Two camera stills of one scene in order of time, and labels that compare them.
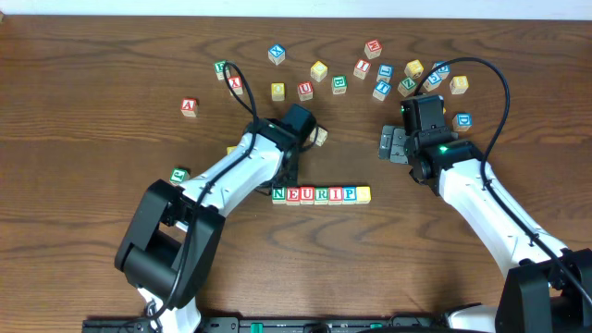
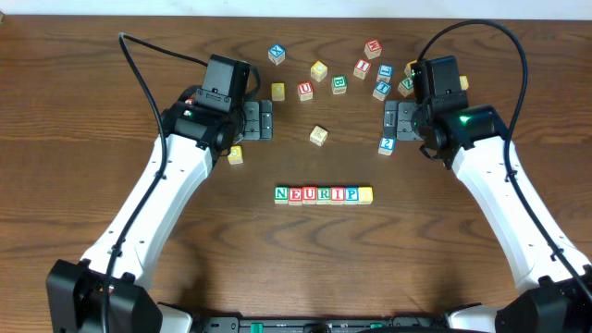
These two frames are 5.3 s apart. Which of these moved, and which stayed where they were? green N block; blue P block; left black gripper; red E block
Moved: left black gripper
Stayed: blue P block; green N block; red E block
